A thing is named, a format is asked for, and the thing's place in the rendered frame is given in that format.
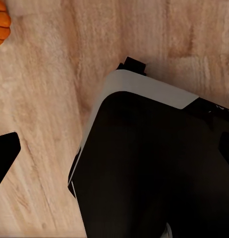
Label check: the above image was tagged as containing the pumpkin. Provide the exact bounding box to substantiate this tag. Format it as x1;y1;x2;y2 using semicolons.
0;0;11;45

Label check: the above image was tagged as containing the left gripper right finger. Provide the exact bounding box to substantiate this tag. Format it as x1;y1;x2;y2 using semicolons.
218;132;229;164

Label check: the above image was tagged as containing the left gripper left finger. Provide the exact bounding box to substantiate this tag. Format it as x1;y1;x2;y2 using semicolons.
0;132;21;183

